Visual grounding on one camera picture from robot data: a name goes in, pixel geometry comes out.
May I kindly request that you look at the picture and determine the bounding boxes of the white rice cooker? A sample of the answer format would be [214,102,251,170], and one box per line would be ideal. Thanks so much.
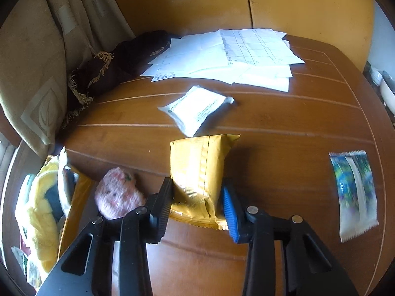
[370,67,395,114]

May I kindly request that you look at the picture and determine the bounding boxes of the yellow towel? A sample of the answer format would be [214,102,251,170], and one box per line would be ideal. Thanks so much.
[15,156,59,277]

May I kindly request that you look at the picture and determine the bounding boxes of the yellow foil packet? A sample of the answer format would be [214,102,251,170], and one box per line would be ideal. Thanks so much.
[170,134,240,231]

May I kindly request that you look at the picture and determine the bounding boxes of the tan patterned curtain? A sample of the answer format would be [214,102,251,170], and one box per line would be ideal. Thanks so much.
[1,0,134,158]

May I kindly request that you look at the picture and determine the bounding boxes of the small white wipe packet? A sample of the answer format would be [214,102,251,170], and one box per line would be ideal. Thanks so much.
[158,86,234,138]

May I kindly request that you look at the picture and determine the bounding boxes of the white box with yellow tape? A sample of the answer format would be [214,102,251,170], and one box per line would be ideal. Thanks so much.
[15,166,94,289]

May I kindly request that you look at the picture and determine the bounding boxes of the small photo print sachet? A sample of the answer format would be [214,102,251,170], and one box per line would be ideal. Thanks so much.
[329,150,379,243]

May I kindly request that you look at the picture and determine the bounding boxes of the dark fringed cloth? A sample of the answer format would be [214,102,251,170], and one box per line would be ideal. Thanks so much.
[61,30,179,128]

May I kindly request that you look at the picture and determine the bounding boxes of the white printed plastic bag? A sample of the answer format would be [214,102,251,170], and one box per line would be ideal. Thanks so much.
[58,148,75,217]

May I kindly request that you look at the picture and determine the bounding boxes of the stack of white papers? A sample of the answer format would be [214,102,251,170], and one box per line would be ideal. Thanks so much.
[141,28,305,92]

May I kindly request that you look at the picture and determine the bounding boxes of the yellow wooden cabinet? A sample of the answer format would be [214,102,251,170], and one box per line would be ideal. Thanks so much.
[115,0,374,69]

